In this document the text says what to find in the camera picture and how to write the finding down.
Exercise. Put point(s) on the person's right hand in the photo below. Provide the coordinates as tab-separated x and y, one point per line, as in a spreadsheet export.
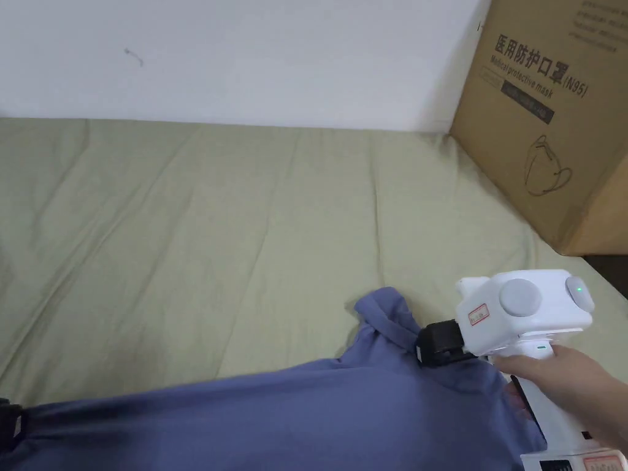
569	387

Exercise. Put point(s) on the brown cardboard carton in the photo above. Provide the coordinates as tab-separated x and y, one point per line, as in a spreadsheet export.
544	147

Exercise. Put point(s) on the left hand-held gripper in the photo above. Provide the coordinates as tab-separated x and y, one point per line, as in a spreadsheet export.
11	421

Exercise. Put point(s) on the bed with pale green sheet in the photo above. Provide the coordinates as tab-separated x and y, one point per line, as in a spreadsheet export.
206	221

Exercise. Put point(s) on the white device with red labels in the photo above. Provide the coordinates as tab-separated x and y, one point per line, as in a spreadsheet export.
574	441

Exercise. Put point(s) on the blue shirt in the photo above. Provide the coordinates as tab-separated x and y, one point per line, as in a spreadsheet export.
304	422

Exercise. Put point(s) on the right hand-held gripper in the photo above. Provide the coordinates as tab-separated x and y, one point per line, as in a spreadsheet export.
520	314

